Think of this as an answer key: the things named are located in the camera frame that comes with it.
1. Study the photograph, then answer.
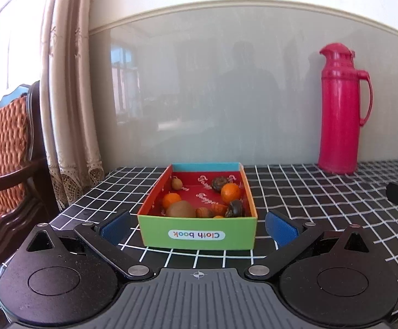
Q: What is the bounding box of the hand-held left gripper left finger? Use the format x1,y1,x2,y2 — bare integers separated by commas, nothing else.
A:
24,209,155,280

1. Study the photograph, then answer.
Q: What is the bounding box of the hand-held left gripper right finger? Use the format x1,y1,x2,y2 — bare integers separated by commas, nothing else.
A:
244,210,373,280

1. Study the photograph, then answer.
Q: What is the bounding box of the colourful cardboard box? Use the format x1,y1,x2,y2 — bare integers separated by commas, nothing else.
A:
137,163,258,250

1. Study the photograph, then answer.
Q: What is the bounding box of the dark dried fruit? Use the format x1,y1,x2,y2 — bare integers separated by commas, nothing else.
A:
211,177,230,191
226,200,244,218

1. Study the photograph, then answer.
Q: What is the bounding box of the small tangerine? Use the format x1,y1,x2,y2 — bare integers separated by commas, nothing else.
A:
162,193,182,209
221,183,241,202

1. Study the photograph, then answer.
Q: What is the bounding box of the brown kiwi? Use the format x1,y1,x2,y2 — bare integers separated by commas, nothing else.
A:
166,201,197,218

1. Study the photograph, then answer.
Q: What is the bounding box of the red thermos jug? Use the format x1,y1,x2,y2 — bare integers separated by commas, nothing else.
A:
317,43,373,175

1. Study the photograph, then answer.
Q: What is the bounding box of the beige lace curtain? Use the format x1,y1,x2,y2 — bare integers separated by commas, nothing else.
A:
39,0,105,209

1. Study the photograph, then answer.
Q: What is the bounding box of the wooden chair orange cushion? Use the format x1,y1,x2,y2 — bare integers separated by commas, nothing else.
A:
0,80,59,271

